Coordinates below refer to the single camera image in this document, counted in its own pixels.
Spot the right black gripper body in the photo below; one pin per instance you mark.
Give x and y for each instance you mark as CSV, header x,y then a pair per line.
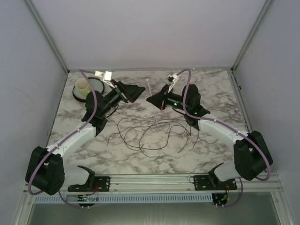
x,y
163,97

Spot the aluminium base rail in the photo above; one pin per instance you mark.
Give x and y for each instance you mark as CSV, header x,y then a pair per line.
x,y
181,183

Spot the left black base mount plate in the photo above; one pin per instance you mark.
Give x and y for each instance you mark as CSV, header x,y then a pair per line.
x,y
98,184

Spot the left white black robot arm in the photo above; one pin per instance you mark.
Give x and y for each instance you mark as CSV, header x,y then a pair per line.
x,y
48,169

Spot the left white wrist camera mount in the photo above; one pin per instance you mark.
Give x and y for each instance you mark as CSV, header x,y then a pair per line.
x,y
105,77

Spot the right aluminium frame post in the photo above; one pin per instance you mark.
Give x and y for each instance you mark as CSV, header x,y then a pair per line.
x,y
252,34

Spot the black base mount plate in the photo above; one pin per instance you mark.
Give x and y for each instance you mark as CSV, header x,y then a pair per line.
x,y
207,182
98,184

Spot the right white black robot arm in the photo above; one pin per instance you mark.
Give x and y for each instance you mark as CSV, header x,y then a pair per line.
x,y
251,154

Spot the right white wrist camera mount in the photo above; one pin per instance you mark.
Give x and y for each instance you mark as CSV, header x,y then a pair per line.
x,y
172,79

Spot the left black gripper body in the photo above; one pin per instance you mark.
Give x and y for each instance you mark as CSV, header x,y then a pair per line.
x,y
123,89

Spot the aluminium frame post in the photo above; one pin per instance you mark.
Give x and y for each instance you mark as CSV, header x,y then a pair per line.
x,y
46,33
252,34

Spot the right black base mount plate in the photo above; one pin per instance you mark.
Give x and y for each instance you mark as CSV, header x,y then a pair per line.
x,y
207,182

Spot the left aluminium frame post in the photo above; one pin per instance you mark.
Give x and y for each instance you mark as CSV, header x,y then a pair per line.
x,y
46,33

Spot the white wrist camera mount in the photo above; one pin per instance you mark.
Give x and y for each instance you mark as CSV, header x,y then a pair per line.
x,y
105,77
172,79

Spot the yellow-green mug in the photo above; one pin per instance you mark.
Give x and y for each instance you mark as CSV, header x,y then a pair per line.
x,y
82,88

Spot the white plate with dark rim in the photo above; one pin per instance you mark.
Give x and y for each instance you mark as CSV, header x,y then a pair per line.
x,y
94,83

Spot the blue slotted cable duct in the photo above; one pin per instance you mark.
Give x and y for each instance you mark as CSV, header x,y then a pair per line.
x,y
126,198

